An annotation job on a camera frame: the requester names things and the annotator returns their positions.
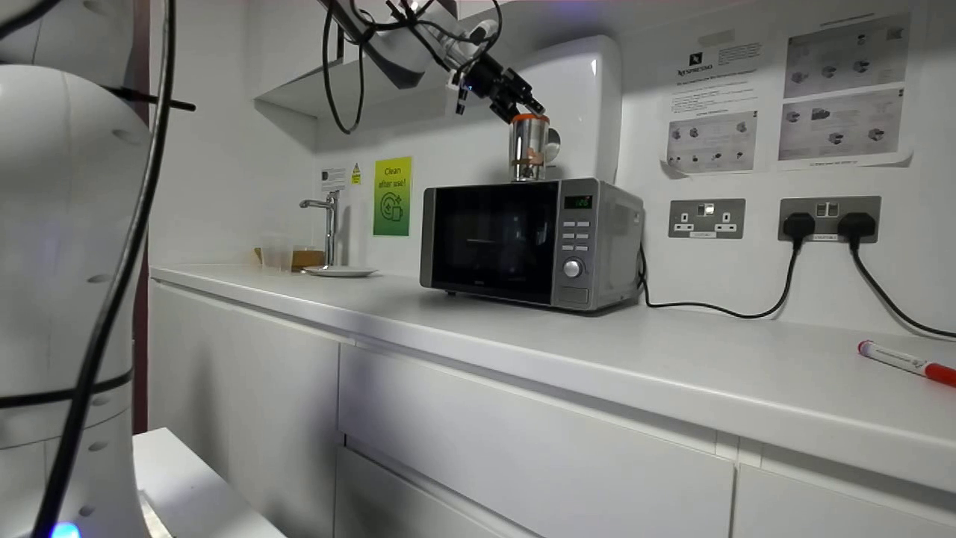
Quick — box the white lower drawer front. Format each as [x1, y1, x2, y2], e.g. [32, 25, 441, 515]
[334, 445, 547, 538]

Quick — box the silver microwave oven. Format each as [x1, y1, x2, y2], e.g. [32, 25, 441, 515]
[417, 178, 649, 318]

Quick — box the chrome sink faucet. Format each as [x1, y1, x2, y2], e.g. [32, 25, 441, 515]
[299, 185, 356, 270]

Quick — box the small instruction sheet with photos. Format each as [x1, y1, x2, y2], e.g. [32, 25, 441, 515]
[659, 109, 761, 184]

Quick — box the round white sink plate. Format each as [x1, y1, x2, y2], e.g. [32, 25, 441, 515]
[301, 260, 377, 282]

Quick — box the tall white cabinet door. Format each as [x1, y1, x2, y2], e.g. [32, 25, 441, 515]
[146, 282, 343, 538]

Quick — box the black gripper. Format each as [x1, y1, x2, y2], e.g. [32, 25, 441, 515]
[458, 51, 549, 128]

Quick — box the brown sponge holder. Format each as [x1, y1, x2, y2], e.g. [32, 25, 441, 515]
[250, 245, 332, 275]

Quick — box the large instruction sheet with photos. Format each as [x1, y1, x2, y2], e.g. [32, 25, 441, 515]
[783, 13, 913, 101]

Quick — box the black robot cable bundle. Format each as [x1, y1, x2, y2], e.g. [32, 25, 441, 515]
[0, 0, 509, 538]

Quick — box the silver wall socket without plugs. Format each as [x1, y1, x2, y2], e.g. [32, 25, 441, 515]
[667, 199, 751, 242]

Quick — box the green yellow bottle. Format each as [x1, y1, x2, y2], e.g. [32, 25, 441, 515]
[370, 157, 414, 239]

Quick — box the text sheet with black logo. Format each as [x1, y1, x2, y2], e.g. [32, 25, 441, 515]
[668, 40, 764, 119]

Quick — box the white wall water heater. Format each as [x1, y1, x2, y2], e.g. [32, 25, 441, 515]
[509, 33, 624, 188]

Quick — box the silver wall socket with plugs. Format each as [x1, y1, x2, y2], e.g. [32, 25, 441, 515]
[776, 194, 885, 245]

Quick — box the silver jar with red band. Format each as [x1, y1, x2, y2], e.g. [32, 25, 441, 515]
[509, 112, 562, 185]

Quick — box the red and white marker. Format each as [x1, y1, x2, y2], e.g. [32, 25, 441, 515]
[854, 335, 956, 391]

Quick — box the wide white drawer front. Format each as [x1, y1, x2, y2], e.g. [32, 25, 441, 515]
[338, 342, 737, 538]

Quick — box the black microwave plug and cable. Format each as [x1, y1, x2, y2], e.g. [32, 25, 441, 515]
[636, 209, 821, 324]

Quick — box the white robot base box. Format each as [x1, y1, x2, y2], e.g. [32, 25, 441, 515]
[129, 424, 289, 538]

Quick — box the instruction sheet with curled edge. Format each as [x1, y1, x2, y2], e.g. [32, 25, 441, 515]
[776, 86, 913, 172]

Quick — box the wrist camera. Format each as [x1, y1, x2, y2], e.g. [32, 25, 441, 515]
[450, 75, 482, 118]

